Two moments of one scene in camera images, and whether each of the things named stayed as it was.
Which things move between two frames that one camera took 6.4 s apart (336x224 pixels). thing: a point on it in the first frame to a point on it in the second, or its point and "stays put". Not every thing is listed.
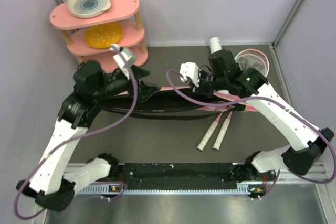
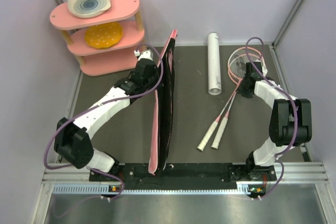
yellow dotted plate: x=103 y=35 stays put
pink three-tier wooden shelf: x=122 y=4 stays put
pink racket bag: x=174 y=102 to x=161 y=139
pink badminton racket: x=246 y=61 stays put
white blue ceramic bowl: x=88 y=3 stays put
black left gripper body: x=117 y=83 to x=151 y=83
